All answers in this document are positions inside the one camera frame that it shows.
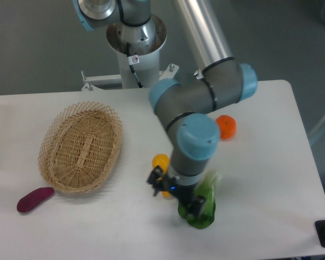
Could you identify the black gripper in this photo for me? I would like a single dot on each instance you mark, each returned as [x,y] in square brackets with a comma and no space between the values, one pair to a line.
[160,182]

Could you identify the purple sweet potato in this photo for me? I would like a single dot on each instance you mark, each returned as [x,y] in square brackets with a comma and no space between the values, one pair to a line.
[34,199]

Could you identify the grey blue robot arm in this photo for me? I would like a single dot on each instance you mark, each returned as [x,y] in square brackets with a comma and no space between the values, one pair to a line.
[183,110]

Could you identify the green bok choy leaf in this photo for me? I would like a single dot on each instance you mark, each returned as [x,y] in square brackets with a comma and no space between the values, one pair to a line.
[206,189]

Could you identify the yellow squash toy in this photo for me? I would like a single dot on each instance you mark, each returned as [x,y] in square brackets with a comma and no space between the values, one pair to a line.
[162,160]

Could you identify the orange tangerine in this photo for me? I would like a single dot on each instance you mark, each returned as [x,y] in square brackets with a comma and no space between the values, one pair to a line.
[227,126]

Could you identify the woven wicker basket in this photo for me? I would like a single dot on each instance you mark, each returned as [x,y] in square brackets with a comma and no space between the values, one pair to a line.
[81,147]

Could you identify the white base frame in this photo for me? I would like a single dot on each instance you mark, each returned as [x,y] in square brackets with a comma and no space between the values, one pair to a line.
[92,82]

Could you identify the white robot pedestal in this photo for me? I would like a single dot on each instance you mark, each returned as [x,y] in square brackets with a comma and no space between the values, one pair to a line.
[137,50]

